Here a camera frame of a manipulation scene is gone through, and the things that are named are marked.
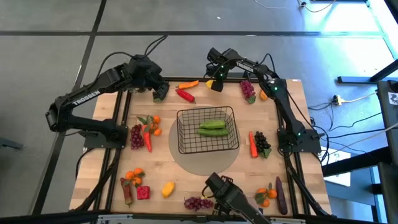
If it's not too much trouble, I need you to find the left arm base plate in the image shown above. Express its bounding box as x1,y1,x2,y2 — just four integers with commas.
78,124,129,149

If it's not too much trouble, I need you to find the black crossbar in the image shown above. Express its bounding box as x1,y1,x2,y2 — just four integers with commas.
0,210,398,224

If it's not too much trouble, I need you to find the grey round mat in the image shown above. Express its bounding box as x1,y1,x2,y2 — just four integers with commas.
168,107,241,177

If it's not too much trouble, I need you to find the long green cucumber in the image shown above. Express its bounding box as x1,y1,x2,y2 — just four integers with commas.
197,128,230,137

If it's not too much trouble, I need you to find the grey floor cable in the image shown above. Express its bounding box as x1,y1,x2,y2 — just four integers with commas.
340,123,398,154

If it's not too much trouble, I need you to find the red bumpy fruit block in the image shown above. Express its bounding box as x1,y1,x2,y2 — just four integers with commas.
136,185,151,200

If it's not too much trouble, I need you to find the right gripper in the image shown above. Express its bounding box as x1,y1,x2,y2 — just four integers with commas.
205,47,239,93

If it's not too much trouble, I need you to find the small red chili pepper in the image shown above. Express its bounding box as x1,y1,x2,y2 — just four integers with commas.
142,124,153,153

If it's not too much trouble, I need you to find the black bracket bar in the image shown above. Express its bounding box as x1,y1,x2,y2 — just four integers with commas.
236,71,265,79

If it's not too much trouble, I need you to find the dark grey floor object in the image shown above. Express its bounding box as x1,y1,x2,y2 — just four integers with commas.
0,136,24,151

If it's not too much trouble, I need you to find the dark purple eggplant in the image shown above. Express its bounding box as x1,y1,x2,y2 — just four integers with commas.
275,175,289,216

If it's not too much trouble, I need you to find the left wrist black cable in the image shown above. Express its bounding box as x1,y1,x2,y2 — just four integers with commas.
95,34,169,80

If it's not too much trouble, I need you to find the black floor beam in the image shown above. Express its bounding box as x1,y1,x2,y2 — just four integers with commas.
337,58,398,85

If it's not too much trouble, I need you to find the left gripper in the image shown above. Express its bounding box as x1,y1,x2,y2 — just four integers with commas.
127,54,170,101

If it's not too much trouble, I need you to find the orange-red carrot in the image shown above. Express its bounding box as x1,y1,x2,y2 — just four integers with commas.
248,131,259,159

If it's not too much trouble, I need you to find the yellow mango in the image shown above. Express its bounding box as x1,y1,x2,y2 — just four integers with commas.
161,181,177,199

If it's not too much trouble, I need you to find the black floor cable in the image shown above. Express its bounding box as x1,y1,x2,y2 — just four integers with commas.
326,127,388,138
329,111,383,133

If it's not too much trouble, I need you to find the black cable with plug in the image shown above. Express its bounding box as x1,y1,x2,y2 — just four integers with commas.
297,0,337,14

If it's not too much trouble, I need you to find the white sheet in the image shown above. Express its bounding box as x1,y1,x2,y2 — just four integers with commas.
323,146,352,187

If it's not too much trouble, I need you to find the black slanted bar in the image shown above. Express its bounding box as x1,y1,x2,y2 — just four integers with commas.
322,146,394,178

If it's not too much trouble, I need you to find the dark red grape bunch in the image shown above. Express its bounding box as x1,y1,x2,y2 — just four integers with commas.
183,196,215,212
129,124,146,150

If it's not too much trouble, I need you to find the black wire basket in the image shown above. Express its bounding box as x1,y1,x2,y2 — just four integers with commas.
176,106,240,156

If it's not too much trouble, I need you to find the tangerine cluster with leaves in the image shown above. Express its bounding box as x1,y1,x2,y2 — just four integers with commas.
124,167,146,189
136,114,163,138
255,182,278,208

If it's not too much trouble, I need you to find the silver bracket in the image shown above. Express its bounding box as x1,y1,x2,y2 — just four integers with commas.
269,217,307,224
96,213,134,222

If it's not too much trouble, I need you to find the long orange pepper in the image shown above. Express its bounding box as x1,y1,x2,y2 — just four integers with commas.
175,80,200,90

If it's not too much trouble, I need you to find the pink-purple grape bunch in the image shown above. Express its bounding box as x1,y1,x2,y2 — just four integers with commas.
239,80,257,105

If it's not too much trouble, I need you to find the black aluminium table frame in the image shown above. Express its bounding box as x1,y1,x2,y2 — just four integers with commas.
70,76,332,218

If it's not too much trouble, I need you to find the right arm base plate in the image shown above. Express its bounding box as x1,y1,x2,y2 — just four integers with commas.
277,128,322,154

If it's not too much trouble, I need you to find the white power cable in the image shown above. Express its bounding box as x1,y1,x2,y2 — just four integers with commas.
341,91,379,104

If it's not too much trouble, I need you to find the long red pepper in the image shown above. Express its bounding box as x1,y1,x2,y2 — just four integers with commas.
175,88,196,103

